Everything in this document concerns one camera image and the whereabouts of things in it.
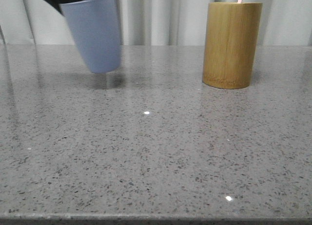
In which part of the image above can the light blue plastic cup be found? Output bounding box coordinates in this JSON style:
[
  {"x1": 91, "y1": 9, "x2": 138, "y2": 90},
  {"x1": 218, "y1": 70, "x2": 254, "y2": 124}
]
[{"x1": 60, "y1": 0, "x2": 121, "y2": 73}]

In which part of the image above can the white pleated curtain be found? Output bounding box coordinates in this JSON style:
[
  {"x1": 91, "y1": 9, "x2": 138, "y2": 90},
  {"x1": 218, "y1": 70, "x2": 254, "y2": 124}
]
[{"x1": 0, "y1": 0, "x2": 312, "y2": 46}]

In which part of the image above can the bamboo cylindrical holder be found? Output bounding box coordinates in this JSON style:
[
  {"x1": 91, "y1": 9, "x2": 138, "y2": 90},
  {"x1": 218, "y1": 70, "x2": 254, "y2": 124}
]
[{"x1": 202, "y1": 2, "x2": 262, "y2": 89}]

